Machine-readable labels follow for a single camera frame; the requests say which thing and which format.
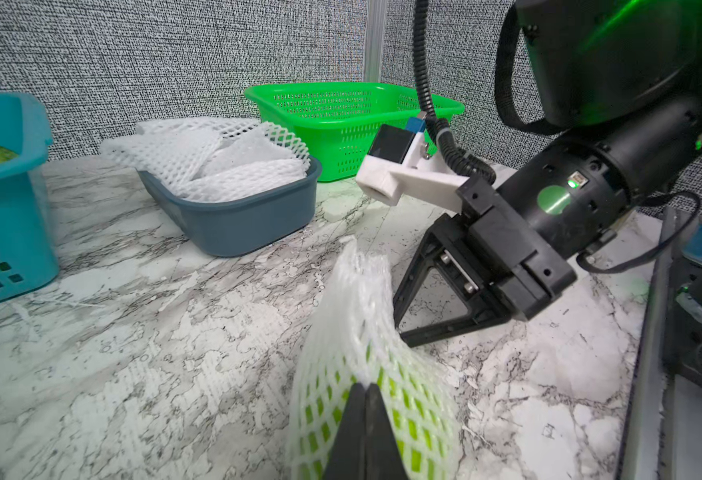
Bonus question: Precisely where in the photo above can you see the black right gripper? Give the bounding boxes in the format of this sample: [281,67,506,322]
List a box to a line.
[393,173,577,348]

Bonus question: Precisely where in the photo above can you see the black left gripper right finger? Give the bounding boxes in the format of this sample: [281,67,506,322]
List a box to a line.
[364,384,409,480]

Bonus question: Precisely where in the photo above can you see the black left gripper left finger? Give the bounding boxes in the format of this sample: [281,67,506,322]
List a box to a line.
[323,383,366,480]

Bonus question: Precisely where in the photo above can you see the green custard apple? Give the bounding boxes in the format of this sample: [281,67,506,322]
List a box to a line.
[285,341,459,479]

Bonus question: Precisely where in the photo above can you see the white foam net sleeve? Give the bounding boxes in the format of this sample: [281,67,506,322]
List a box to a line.
[285,236,460,479]

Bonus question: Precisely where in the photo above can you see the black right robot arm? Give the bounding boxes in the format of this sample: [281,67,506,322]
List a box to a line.
[393,1,702,347]

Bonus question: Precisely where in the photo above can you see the white foam net pile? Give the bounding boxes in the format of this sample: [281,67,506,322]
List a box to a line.
[99,117,310,203]

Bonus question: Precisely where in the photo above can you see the bright green plastic basket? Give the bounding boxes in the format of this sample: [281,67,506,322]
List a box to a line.
[244,81,466,184]

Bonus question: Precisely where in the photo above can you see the grey-blue plastic tub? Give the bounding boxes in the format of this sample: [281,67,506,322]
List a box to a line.
[138,157,322,258]

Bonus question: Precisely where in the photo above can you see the teal plastic basket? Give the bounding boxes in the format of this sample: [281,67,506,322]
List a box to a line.
[0,92,59,302]

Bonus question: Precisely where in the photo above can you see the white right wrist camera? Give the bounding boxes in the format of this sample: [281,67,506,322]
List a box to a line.
[355,113,468,212]

